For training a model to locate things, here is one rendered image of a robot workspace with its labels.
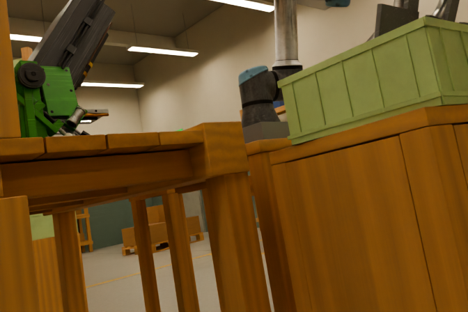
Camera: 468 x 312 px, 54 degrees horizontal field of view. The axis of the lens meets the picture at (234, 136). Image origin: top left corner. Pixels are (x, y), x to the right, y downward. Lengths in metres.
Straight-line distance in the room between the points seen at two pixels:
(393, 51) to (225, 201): 0.60
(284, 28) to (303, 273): 0.91
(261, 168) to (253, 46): 7.60
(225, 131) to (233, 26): 8.25
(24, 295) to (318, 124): 0.72
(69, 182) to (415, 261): 0.77
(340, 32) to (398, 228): 6.82
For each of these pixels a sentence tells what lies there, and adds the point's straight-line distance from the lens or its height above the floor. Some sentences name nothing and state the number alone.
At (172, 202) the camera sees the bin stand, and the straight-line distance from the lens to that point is 1.85.
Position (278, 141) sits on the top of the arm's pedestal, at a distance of 1.50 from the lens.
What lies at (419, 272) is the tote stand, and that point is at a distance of 0.96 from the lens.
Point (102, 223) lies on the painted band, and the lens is 11.50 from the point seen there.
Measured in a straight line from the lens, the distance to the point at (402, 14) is 1.12.
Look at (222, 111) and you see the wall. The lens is 9.62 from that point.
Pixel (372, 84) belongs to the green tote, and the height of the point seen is 0.87.
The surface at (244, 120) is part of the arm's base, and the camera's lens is 1.64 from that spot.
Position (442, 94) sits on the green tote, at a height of 0.81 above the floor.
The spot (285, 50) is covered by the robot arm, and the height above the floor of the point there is 1.18.
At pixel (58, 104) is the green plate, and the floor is 1.11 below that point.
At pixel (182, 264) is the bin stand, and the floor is 0.46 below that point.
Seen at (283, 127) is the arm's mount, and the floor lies 0.89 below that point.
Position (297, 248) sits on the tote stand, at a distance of 1.23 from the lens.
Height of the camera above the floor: 0.69
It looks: 7 degrees up
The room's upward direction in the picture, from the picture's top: 10 degrees counter-clockwise
